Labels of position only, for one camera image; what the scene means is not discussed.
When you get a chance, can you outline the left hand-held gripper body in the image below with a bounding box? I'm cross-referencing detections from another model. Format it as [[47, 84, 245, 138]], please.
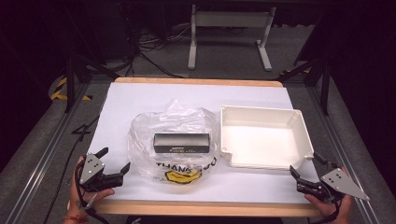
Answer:
[[78, 153, 124, 192]]

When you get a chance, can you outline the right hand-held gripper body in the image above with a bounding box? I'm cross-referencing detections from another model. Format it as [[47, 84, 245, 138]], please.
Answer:
[[296, 168, 371, 203]]

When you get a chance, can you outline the white plastic container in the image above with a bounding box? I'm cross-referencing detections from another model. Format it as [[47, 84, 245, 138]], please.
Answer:
[[219, 105, 315, 171]]

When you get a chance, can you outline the black rectangular box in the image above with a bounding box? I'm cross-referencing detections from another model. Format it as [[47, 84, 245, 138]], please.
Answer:
[[152, 133, 211, 154]]

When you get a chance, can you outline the clear plastic bag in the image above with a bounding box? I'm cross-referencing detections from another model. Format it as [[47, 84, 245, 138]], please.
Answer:
[[126, 99, 219, 185]]

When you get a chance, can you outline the person's right hand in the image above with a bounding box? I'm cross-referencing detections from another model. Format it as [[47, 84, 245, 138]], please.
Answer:
[[304, 193, 353, 224]]

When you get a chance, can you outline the person's left hand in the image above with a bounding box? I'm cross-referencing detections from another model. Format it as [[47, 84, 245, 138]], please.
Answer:
[[64, 155, 116, 219]]

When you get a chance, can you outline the white paper sheet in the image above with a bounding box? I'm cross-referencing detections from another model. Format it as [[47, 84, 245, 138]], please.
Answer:
[[88, 81, 320, 205]]

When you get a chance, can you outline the yellow black hazard tape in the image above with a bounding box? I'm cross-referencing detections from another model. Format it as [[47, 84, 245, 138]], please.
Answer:
[[49, 77, 93, 102]]

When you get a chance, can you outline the white metal stand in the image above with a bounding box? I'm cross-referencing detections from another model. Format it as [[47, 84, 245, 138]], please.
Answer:
[[187, 4, 277, 72]]

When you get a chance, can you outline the aluminium rail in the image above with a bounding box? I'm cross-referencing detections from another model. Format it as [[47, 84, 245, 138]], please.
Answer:
[[4, 81, 92, 224], [305, 86, 381, 224]]

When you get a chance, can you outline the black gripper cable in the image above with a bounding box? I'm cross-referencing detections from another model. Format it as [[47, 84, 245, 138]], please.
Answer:
[[311, 199, 343, 224], [42, 115, 110, 224]]

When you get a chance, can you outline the red bracelet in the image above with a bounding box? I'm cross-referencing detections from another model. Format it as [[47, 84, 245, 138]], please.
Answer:
[[64, 215, 90, 224]]

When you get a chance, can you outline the black metal frame stand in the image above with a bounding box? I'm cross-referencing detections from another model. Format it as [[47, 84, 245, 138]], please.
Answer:
[[276, 56, 332, 117], [63, 51, 121, 114]]

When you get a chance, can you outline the bundle of floor cables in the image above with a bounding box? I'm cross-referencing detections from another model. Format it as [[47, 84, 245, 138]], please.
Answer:
[[122, 12, 194, 79]]

